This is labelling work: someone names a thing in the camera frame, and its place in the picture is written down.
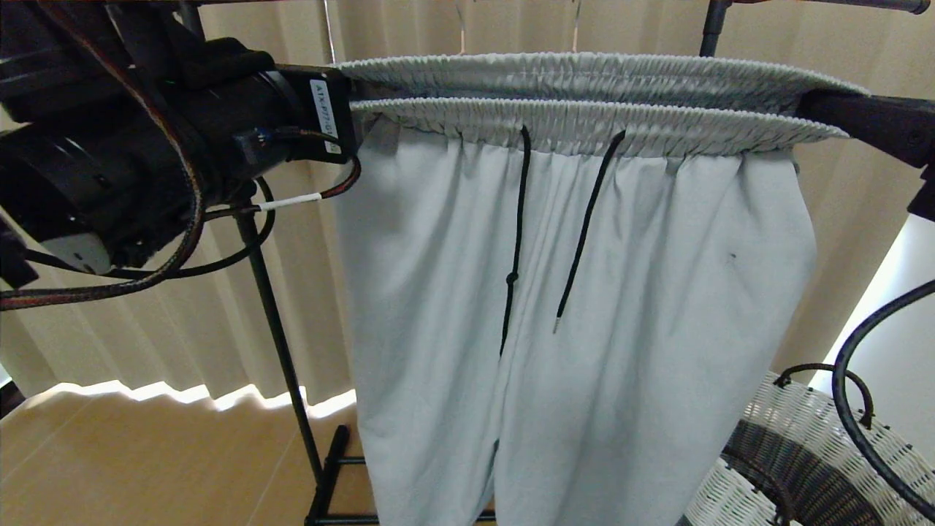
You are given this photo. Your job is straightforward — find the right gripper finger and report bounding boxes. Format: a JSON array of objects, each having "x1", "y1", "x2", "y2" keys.
[{"x1": 798, "y1": 89, "x2": 935, "y2": 169}]

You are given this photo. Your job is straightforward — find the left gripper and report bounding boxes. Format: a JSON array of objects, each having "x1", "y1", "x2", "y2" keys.
[{"x1": 205, "y1": 64, "x2": 359, "y2": 198}]

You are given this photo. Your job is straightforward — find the pink clothes hanger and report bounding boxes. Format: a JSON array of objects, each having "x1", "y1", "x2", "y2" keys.
[{"x1": 451, "y1": 0, "x2": 585, "y2": 56}]

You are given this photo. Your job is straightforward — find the pale grey shorts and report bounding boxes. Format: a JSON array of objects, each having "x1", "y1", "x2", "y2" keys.
[{"x1": 332, "y1": 51, "x2": 870, "y2": 526}]

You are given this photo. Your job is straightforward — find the black clothes rack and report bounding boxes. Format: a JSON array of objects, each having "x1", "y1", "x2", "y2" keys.
[{"x1": 175, "y1": 0, "x2": 932, "y2": 526}]

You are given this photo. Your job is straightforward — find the white laundry basket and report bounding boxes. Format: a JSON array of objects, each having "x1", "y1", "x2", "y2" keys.
[{"x1": 683, "y1": 363, "x2": 935, "y2": 526}]

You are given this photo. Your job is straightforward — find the beige curtain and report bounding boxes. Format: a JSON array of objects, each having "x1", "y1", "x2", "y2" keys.
[{"x1": 0, "y1": 0, "x2": 935, "y2": 410}]

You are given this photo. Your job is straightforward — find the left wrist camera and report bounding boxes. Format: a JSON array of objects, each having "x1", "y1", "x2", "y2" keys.
[{"x1": 179, "y1": 37, "x2": 275, "y2": 85}]

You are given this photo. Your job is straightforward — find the black cable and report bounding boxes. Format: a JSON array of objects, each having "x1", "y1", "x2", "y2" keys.
[
  {"x1": 833, "y1": 280, "x2": 935, "y2": 521},
  {"x1": 22, "y1": 175, "x2": 277, "y2": 282}
]

